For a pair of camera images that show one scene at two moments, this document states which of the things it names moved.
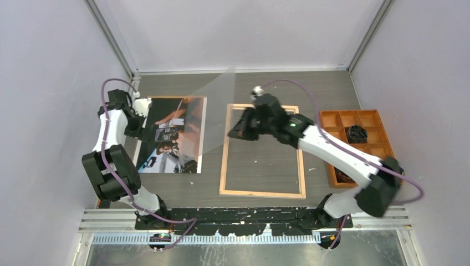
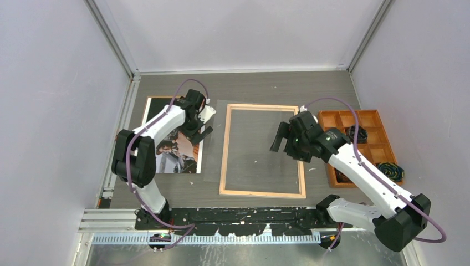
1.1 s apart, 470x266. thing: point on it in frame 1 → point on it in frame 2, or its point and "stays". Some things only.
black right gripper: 240,131 → 286,131
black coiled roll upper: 357,134 stays
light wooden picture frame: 300,162 stays
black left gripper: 136,133 → 194,136
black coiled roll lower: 341,177 stays
